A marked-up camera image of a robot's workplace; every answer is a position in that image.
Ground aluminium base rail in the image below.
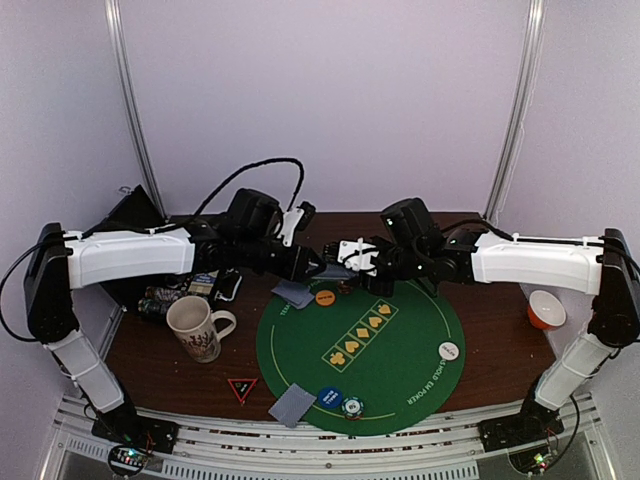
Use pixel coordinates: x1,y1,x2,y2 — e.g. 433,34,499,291
35,394,624,479

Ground front poker chip row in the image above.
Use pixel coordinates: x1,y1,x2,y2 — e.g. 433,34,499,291
137,286,187,320

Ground blue playing card deck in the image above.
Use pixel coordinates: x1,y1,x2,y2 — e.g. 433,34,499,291
313,264,358,281

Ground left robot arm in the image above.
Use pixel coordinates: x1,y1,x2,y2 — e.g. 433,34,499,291
24,188,326,444

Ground blue playing card box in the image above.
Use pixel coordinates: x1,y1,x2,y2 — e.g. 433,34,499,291
187,271,218,297

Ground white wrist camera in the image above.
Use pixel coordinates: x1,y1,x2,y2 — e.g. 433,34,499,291
323,238,380,276
277,201,316,247

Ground round green poker mat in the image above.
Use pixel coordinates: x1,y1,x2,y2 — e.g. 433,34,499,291
256,280,465,436

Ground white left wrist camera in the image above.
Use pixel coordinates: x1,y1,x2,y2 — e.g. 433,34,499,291
277,201,316,247

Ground orange bowl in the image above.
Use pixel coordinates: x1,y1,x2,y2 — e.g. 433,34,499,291
527,290,567,330

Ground left aluminium frame post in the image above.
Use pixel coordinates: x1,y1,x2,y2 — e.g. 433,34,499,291
104,0,166,217

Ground blue poker chip stack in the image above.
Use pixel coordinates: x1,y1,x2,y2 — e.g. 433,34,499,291
341,397,364,420

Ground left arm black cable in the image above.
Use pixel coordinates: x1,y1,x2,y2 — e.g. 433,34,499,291
192,157,306,221

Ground white floral mug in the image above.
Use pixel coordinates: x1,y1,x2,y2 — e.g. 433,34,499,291
166,296,237,364

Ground orange big blind button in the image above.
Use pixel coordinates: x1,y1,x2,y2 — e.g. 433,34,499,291
315,290,336,307

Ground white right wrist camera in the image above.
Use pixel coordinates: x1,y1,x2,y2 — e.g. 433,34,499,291
323,238,380,276

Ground blue small blind button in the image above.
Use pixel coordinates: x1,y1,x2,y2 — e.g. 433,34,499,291
317,386,343,409

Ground right aluminium frame post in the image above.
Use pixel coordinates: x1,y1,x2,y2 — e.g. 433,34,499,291
484,0,546,224

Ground aluminium frame post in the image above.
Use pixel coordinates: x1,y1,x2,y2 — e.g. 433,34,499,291
484,0,546,224
104,0,166,217

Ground white dealer button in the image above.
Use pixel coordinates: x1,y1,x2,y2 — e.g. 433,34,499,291
438,341,460,362

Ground red black triangle token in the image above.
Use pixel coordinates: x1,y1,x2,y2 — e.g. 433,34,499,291
227,378,258,405

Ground black poker case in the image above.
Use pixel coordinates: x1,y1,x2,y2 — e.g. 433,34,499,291
87,184,245,314

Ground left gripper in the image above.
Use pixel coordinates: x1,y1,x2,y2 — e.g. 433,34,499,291
235,232,325,282

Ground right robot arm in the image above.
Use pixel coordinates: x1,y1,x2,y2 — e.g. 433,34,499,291
339,198,639,442

